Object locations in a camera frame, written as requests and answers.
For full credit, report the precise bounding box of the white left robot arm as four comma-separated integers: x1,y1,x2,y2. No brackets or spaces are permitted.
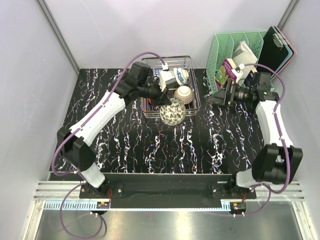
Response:
54,61,170,198

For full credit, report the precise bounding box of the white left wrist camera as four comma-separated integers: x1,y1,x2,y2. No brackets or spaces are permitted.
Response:
159,70,176,92

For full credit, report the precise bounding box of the dark blue book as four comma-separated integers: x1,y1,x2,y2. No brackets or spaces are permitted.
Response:
244,71,255,88

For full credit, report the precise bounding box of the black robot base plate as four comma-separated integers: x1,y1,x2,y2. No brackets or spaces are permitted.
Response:
79,173,257,210

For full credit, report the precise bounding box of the black marble pattern mat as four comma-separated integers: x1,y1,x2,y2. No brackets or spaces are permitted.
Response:
51,68,272,176

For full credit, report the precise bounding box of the black clipboard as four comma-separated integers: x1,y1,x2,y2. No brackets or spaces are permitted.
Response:
258,26,282,71

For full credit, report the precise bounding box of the pink blue clipboards stack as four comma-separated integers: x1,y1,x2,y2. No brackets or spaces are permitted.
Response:
272,26,297,74

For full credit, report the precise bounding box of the blue white patterned bowl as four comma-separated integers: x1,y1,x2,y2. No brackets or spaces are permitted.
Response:
173,67,189,86

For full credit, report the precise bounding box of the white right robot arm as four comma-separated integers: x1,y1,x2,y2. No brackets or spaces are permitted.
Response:
208,72,303,199

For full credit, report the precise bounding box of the white padded envelope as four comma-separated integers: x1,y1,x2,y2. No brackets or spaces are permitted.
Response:
232,40,258,67

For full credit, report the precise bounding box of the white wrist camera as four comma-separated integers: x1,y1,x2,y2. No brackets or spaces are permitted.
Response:
231,64,246,86
159,70,176,92

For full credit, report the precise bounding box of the purple green book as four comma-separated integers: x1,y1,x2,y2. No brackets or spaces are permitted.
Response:
214,58,238,89

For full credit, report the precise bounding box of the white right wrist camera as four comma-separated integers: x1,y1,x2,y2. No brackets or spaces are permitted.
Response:
231,64,246,86

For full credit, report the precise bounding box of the chrome wire dish rack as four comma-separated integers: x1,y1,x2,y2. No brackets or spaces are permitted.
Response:
141,55,201,118

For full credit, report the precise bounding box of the grey leaf patterned bowl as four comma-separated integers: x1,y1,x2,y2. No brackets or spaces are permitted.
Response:
159,98,187,126

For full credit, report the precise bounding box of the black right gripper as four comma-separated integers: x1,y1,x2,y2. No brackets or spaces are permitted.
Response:
206,78,255,108

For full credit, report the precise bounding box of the green plastic file organizer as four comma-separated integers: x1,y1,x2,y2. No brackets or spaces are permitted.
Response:
206,31,267,93

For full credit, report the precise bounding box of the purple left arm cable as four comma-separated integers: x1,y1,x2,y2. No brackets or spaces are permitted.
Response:
51,51,168,238

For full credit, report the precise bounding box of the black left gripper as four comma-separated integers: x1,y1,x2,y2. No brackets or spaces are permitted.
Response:
137,77,172,108

